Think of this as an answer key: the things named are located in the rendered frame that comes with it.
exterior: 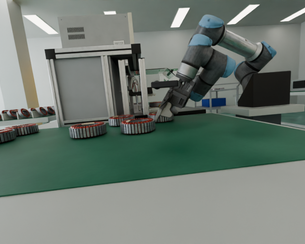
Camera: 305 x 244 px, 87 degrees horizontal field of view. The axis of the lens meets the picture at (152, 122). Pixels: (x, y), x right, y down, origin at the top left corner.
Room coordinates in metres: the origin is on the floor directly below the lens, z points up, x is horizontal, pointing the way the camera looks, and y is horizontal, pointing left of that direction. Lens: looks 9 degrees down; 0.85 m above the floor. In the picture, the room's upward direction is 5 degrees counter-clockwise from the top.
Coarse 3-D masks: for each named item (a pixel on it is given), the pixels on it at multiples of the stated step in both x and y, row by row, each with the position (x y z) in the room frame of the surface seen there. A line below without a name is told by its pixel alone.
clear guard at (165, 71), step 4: (160, 68) 1.22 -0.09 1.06; (164, 68) 1.23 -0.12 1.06; (136, 72) 1.28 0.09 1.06; (148, 72) 1.33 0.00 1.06; (152, 72) 1.35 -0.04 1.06; (156, 72) 1.37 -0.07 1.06; (160, 72) 1.39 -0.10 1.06; (164, 72) 1.38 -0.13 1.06; (168, 72) 1.28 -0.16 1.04; (168, 76) 1.40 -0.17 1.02; (172, 76) 1.31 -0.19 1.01
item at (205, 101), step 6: (216, 84) 3.07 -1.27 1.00; (222, 84) 3.08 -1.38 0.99; (210, 90) 3.15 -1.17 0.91; (216, 90) 3.15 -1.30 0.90; (222, 90) 3.16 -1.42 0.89; (210, 96) 3.14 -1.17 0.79; (216, 96) 4.04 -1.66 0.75; (204, 102) 3.78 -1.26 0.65; (210, 102) 3.14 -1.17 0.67; (216, 102) 3.56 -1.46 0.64; (222, 102) 3.57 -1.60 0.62; (204, 108) 3.42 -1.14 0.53; (210, 108) 3.15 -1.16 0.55; (216, 108) 3.15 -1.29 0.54
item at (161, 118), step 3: (150, 114) 0.67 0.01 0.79; (153, 114) 0.66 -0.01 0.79; (150, 117) 0.66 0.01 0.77; (153, 117) 0.65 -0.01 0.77; (159, 117) 0.65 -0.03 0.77; (162, 117) 0.64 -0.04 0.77; (165, 117) 0.64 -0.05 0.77; (171, 117) 0.66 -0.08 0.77; (159, 120) 0.64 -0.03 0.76; (162, 120) 0.64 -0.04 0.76; (165, 120) 0.64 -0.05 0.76; (168, 120) 0.65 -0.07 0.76; (171, 120) 0.67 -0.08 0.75
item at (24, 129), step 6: (12, 126) 0.66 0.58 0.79; (18, 126) 0.67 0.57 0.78; (24, 126) 0.62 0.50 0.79; (30, 126) 0.64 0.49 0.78; (36, 126) 0.66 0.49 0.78; (0, 132) 0.51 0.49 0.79; (6, 132) 0.52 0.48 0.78; (12, 132) 0.54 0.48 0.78; (18, 132) 0.61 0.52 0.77; (24, 132) 0.62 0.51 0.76; (30, 132) 0.63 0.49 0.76; (36, 132) 0.67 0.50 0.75; (0, 138) 0.50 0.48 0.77; (6, 138) 0.51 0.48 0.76; (12, 138) 0.53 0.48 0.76
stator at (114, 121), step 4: (112, 116) 0.71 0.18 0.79; (116, 116) 0.71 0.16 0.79; (120, 116) 0.72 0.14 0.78; (124, 116) 0.72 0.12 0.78; (128, 116) 0.66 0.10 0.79; (132, 116) 0.67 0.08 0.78; (108, 120) 0.66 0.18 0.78; (112, 120) 0.64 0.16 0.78; (116, 120) 0.64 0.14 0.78; (120, 120) 0.63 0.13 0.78; (124, 120) 0.64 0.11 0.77; (112, 124) 0.64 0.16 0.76; (116, 124) 0.63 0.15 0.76
